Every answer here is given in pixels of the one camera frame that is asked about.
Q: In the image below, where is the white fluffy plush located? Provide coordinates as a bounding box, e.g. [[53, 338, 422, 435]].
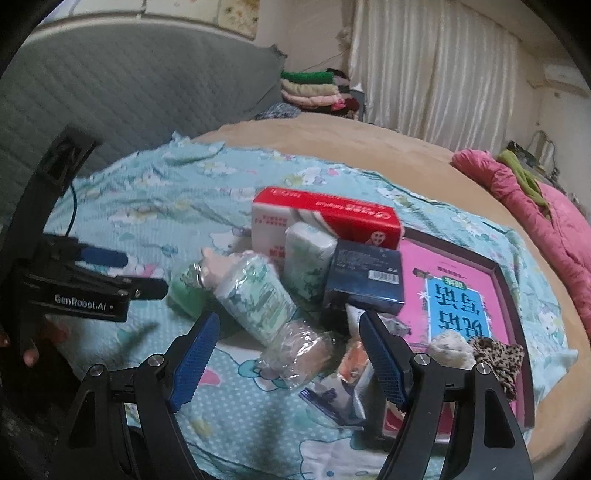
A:
[[427, 331, 476, 370]]

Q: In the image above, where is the white blue snack packet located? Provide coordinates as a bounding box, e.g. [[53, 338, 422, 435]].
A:
[[299, 369, 370, 416]]

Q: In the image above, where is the white air conditioner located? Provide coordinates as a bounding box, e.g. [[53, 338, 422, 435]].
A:
[[542, 65, 583, 86]]

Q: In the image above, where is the arched table mirror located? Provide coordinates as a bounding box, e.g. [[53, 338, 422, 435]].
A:
[[526, 130, 557, 178]]

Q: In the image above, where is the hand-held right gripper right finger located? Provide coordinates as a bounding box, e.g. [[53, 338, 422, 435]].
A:
[[359, 310, 536, 480]]

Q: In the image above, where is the white curtain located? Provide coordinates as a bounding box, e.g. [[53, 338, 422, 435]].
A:
[[346, 0, 532, 153]]

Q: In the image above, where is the leopard print scrunchie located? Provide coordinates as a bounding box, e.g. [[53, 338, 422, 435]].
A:
[[470, 336, 526, 401]]

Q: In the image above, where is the tan bed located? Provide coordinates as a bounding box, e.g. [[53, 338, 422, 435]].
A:
[[194, 113, 591, 462]]

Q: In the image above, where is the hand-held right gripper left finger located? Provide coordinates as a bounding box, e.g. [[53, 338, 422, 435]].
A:
[[60, 311, 221, 480]]

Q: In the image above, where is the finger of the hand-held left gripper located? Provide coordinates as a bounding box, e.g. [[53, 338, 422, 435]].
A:
[[76, 263, 169, 301], [74, 242, 127, 269]]

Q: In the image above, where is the beige printed wall panel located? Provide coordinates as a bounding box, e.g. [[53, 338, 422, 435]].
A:
[[203, 0, 259, 40]]

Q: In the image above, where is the dark shallow box tray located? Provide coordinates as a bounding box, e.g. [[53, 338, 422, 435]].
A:
[[379, 228, 536, 444]]

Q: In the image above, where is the person's left hand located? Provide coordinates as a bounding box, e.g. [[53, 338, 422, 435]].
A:
[[23, 322, 70, 367]]

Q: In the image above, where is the dark patterned box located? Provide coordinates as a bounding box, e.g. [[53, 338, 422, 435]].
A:
[[505, 140, 539, 169]]

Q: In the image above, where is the dark blue box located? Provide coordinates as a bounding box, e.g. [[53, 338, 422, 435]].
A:
[[322, 240, 406, 333]]

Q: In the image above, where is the dark floral pillow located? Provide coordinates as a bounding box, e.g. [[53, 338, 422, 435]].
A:
[[256, 102, 301, 121]]

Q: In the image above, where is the pink quilt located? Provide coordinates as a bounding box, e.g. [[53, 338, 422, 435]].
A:
[[451, 148, 591, 319]]

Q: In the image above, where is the light blue printed blanket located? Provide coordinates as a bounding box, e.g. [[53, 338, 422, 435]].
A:
[[44, 129, 578, 480]]

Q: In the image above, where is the red white tissue box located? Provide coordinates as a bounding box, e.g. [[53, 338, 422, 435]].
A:
[[252, 187, 402, 273]]

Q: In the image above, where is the grey quilted headboard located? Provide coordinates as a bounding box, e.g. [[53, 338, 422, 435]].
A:
[[0, 28, 284, 204]]

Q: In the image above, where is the orange white packet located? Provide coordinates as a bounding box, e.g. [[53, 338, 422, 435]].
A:
[[337, 342, 375, 384]]

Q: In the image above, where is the pink book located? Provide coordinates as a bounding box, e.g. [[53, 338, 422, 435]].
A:
[[381, 240, 520, 439]]

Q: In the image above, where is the green cloth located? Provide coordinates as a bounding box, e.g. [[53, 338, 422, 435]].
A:
[[496, 148, 552, 217]]

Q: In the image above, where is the green printed tissue pack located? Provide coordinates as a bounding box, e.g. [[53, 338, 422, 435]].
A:
[[215, 253, 298, 347]]

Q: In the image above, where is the stack of folded clothes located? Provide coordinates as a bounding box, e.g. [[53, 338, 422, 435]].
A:
[[281, 68, 365, 121]]

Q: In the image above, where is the small mint tissue pack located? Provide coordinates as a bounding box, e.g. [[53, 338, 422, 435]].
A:
[[283, 222, 339, 301]]

